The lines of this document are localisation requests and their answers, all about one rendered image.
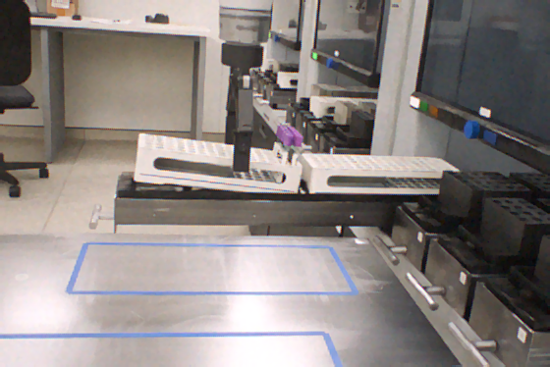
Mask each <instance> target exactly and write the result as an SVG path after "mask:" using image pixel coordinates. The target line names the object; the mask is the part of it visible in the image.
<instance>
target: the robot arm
mask: <svg viewBox="0 0 550 367"><path fill-rule="evenodd" d="M219 1H220V7H222V8H220V10H219V27H220V29H219V35H218V37H219V38H220V39H222V40H224V41H225V42H224V43H222V55H221V62H222V64H223V65H225V66H230V68H229V71H230V74H229V78H228V80H229V85H228V92H227V100H226V107H225V110H226V118H225V134H224V145H231V146H234V148H233V164H232V171H233V172H238V173H249V170H250V155H251V142H252V133H253V119H252V87H253V77H251V76H250V69H251V68H259V67H261V66H262V65H263V53H264V46H261V43H267V42H268V40H269V29H270V19H271V8H272V3H273V0H219ZM242 126H246V127H242Z"/></svg>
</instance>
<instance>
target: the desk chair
mask: <svg viewBox="0 0 550 367"><path fill-rule="evenodd" d="M30 73H31V32H30V10H29V6H28V4H27V2H26V1H25V0H0V115H3V114H4V113H5V110H17V109H39V108H38V107H31V104H32V103H33V102H34V96H33V95H32V94H31V93H30V92H29V91H28V90H27V89H26V88H25V87H23V86H21V84H23V83H24V82H25V81H27V80H28V78H29V77H30ZM3 158H4V155H3V153H2V152H0V179H1V180H3V181H5V182H7V183H9V184H13V185H14V186H10V187H9V196H10V197H14V196H15V195H16V197H21V187H20V186H17V184H19V180H18V179H17V178H16V177H14V176H13V175H10V174H9V173H7V172H6V171H15V170H29V169H39V177H40V178H43V176H45V178H49V169H45V168H47V163H45V162H5V161H4V159H3Z"/></svg>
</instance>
